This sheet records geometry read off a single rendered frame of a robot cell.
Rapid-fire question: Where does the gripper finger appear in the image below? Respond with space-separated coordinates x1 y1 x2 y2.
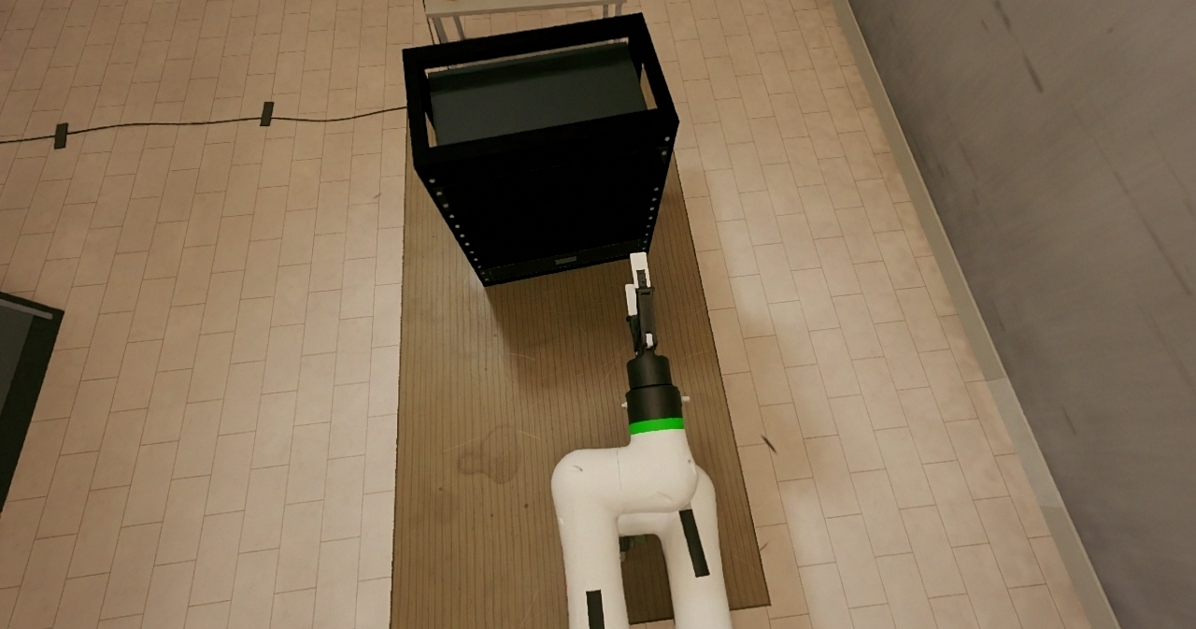
626 283 637 358
630 252 658 349

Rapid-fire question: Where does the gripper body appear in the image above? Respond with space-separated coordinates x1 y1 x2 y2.
627 331 673 390

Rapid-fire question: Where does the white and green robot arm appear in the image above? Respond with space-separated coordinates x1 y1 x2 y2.
551 384 733 629

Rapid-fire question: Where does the black server rack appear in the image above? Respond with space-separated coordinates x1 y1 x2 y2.
402 13 679 287

